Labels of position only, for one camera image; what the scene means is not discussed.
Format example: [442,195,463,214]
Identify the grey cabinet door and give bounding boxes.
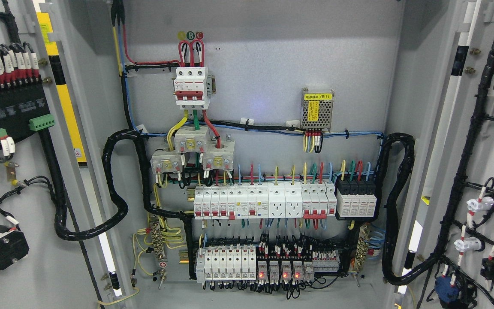
[384,0,494,309]
[0,0,136,309]

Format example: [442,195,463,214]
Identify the grey current transformers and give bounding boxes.
[151,126,235,176]

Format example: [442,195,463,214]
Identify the white breaker and socket row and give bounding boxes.
[193,181,337,220]

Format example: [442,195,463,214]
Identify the metal mesh power supply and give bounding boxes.
[300,88,334,130]

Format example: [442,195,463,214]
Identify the red white main breaker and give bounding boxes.
[173,67,211,111]

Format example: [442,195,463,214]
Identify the relay and terminal row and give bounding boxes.
[194,233,345,290]

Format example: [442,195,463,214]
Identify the black surge protector block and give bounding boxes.
[335,176,377,222]

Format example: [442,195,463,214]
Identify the black digital power meter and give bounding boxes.
[0,83,50,140]

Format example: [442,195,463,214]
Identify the grey cabinet enclosure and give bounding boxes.
[65,0,449,309]

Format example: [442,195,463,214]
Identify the black right cable conduit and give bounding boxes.
[376,132,440,286]

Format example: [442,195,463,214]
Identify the black cable conduit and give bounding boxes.
[376,132,440,286]
[39,129,194,241]

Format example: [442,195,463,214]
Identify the black left cable conduit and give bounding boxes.
[39,129,194,241]

